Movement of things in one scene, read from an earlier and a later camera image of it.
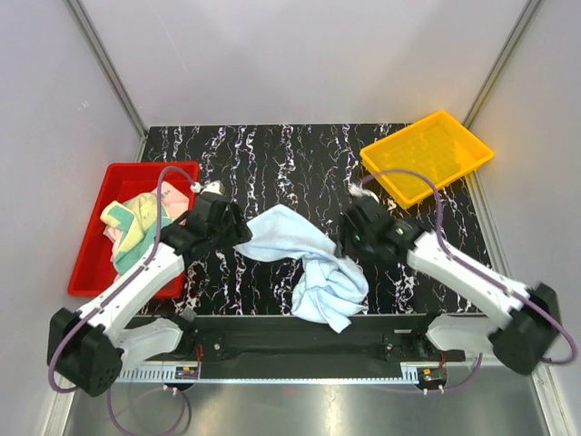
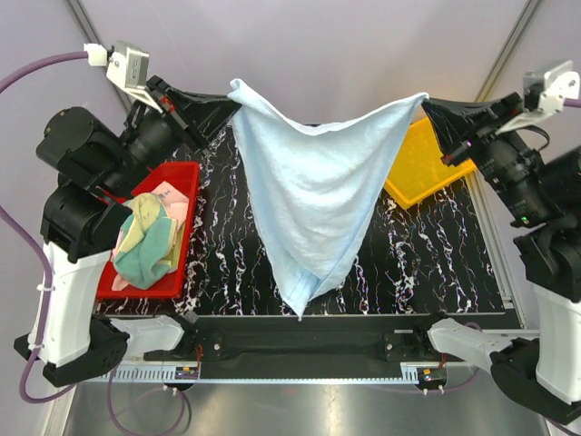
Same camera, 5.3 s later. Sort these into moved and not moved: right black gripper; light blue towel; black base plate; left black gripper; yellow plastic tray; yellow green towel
Moved: left black gripper; light blue towel; right black gripper
Not moved: yellow green towel; black base plate; yellow plastic tray
